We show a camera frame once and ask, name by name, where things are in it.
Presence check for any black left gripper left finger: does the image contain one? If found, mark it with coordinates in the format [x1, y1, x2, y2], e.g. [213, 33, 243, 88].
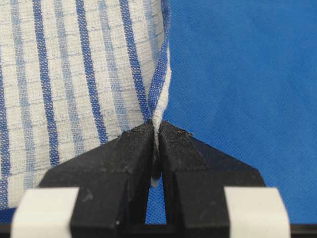
[11, 119, 155, 238]

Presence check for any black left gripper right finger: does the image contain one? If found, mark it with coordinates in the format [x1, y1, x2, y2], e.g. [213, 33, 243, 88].
[158, 120, 290, 238]

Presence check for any blue table cloth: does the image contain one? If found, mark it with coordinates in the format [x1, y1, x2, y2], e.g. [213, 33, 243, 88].
[0, 0, 317, 225]

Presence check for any blue striped white towel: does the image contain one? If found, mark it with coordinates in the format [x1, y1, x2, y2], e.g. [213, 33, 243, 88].
[0, 0, 171, 209]

